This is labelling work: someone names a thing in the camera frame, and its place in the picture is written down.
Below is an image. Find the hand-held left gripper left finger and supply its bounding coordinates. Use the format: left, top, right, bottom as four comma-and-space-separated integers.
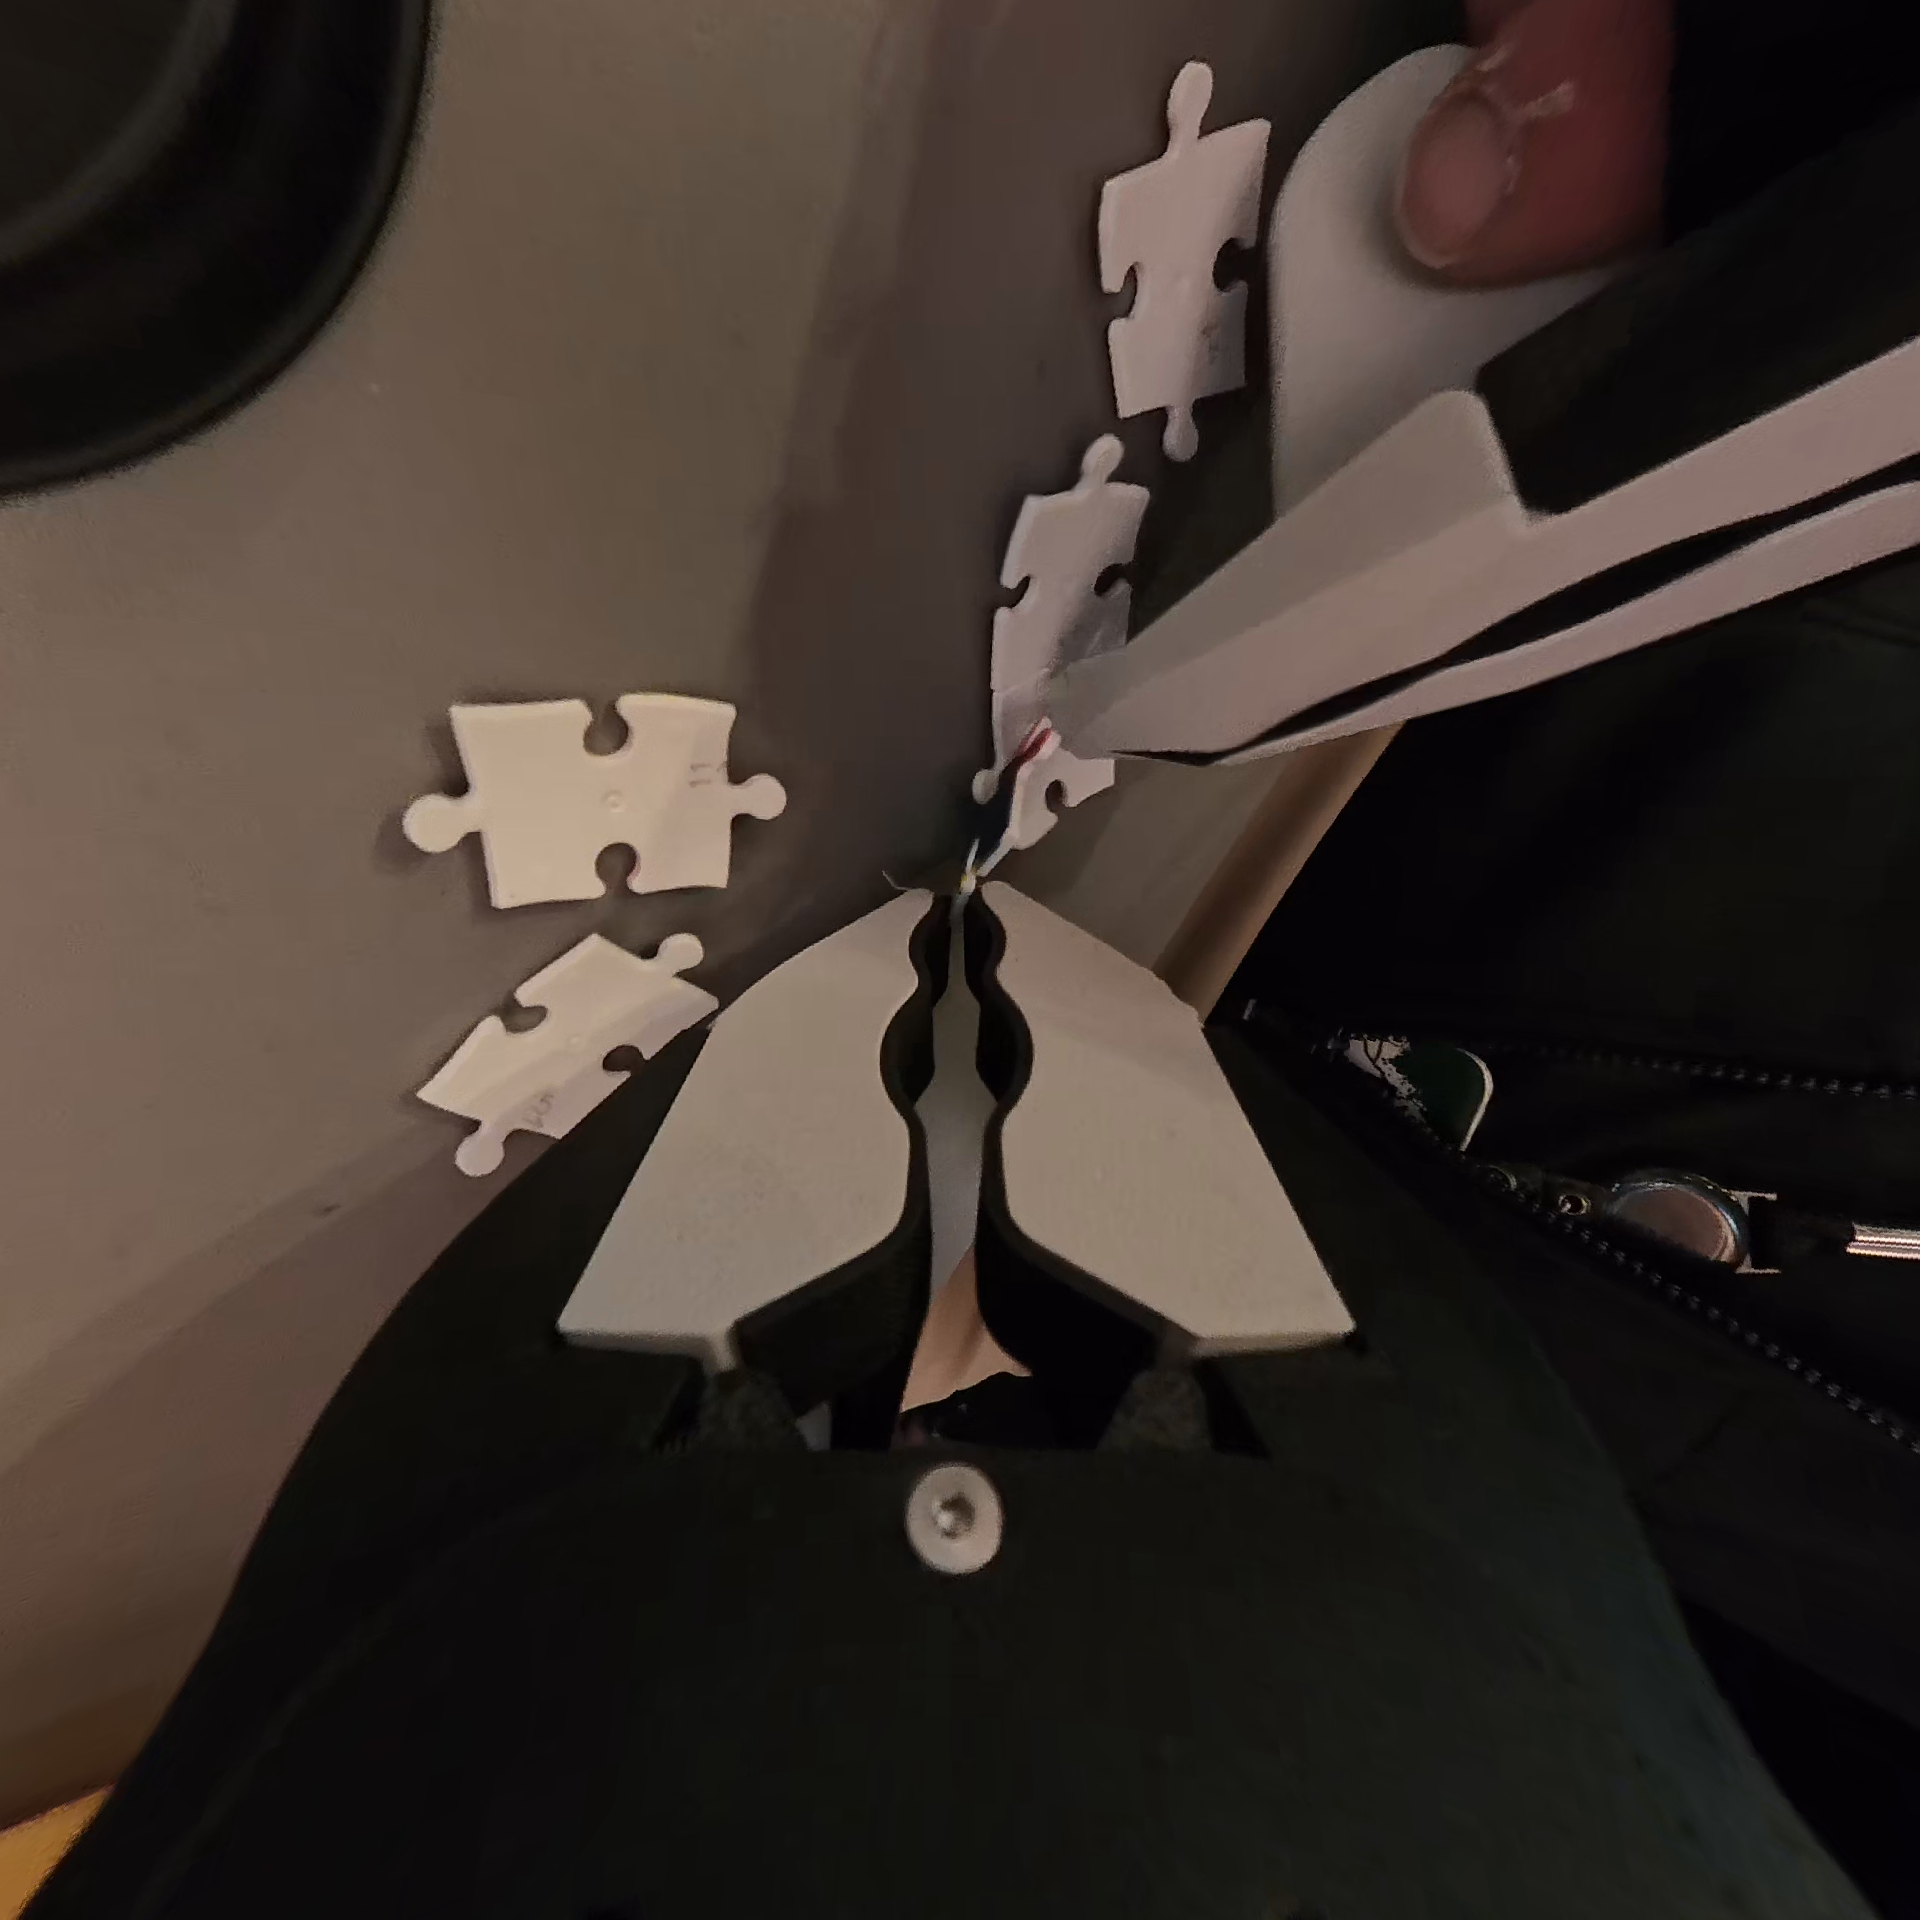
556, 887, 964, 1371

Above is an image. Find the white puzzle piece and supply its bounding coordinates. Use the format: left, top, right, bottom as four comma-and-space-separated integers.
905, 841, 995, 1314
972, 435, 1154, 887
1101, 61, 1274, 460
415, 931, 721, 1178
399, 691, 789, 912

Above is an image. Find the black zip jacket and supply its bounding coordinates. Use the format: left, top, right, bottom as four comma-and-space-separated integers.
1208, 578, 1920, 1920

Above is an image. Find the person's right hand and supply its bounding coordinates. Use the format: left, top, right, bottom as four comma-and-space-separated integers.
1399, 0, 1678, 292

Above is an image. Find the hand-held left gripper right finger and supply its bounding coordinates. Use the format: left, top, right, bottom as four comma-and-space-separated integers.
961, 882, 1355, 1371

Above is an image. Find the black dome stand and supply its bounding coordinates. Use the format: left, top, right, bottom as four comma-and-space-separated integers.
0, 0, 435, 501

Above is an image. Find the wooden table leg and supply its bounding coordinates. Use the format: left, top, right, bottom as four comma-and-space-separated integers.
1152, 731, 1406, 1011

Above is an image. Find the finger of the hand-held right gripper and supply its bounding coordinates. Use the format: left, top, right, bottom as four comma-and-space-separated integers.
1055, 341, 1920, 755
1108, 482, 1920, 772

